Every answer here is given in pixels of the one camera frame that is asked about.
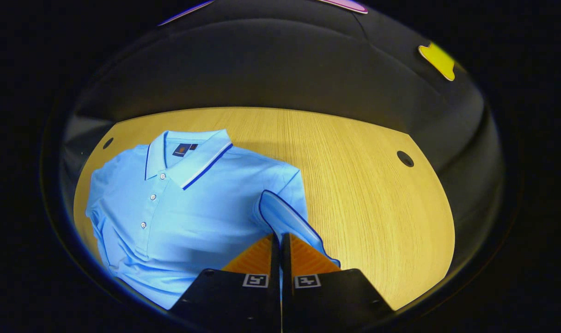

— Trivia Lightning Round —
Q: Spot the light blue T-shirt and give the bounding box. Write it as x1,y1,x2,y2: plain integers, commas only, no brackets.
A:
85,129,341,309

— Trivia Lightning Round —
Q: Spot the black backdrop cloth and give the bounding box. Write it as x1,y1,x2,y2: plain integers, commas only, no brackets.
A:
59,0,507,287

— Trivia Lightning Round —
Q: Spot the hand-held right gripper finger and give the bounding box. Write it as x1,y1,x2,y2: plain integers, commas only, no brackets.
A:
281,233,396,333
169,233,281,333

